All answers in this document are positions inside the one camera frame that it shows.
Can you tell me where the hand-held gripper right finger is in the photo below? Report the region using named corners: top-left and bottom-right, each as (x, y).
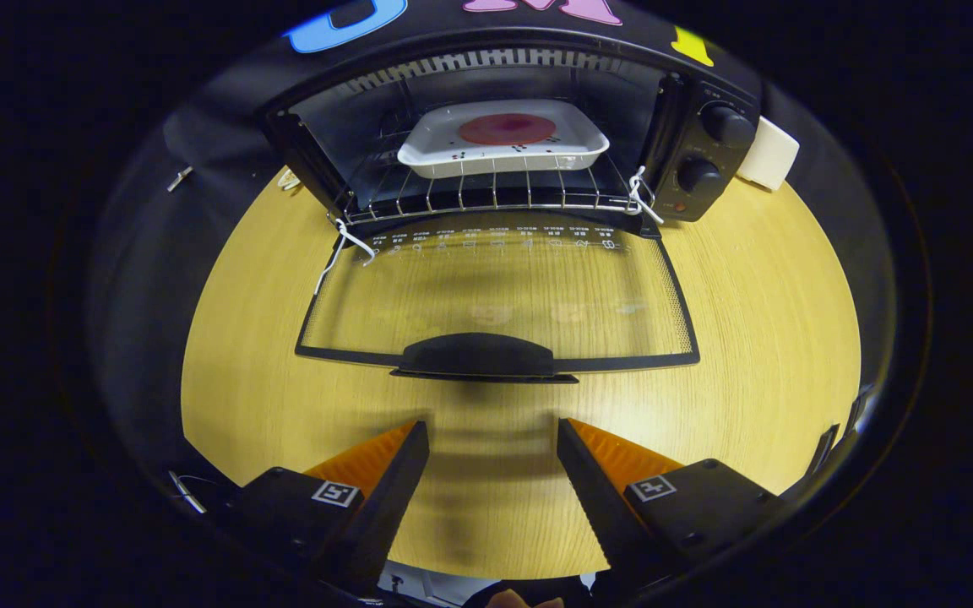
top-left (557, 418), bottom-right (785, 589)

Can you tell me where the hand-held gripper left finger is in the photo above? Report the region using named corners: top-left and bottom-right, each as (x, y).
top-left (229, 421), bottom-right (430, 594)

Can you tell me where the black toaster oven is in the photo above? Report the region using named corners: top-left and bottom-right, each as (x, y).
top-left (263, 30), bottom-right (762, 385)

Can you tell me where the white square plate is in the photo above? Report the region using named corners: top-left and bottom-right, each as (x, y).
top-left (398, 99), bottom-right (612, 180)

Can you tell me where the pink ham slice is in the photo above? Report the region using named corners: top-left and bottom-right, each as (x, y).
top-left (459, 113), bottom-right (557, 146)

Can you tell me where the white bread toaster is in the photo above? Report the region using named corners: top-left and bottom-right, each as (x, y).
top-left (737, 116), bottom-right (801, 193)

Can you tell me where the silver edged flat device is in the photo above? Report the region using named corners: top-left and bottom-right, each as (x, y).
top-left (168, 470), bottom-right (208, 515)

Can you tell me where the dark upright panel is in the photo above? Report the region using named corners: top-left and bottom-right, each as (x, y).
top-left (806, 422), bottom-right (840, 478)

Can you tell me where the black backdrop cloth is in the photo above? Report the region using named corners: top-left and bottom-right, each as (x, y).
top-left (90, 0), bottom-right (897, 474)

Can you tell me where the white string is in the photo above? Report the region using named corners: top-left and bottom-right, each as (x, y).
top-left (314, 218), bottom-right (378, 296)
top-left (627, 166), bottom-right (666, 225)

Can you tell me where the metal oven wire rack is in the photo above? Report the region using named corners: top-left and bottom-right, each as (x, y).
top-left (343, 106), bottom-right (655, 225)

